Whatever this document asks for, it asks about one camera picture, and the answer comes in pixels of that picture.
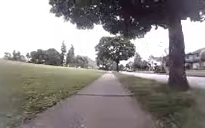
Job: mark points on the round leafy tree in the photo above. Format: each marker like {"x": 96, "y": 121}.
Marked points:
{"x": 115, "y": 49}

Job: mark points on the grey concrete sidewalk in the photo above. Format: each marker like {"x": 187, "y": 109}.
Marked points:
{"x": 101, "y": 106}

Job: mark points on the row of trees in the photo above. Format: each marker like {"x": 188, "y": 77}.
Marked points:
{"x": 50, "y": 56}

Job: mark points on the wide grass field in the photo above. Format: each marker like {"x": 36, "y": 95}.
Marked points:
{"x": 30, "y": 83}

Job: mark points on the large dark-trunked tree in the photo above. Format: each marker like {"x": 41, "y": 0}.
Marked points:
{"x": 177, "y": 50}

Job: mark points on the grass verge strip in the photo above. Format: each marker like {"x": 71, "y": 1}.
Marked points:
{"x": 170, "y": 103}

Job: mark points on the house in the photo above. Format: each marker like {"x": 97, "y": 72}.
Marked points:
{"x": 198, "y": 58}

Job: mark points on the grey asphalt road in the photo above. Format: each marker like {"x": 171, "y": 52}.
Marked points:
{"x": 198, "y": 81}

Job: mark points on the grass lawn beyond road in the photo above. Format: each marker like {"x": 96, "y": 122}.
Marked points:
{"x": 200, "y": 72}

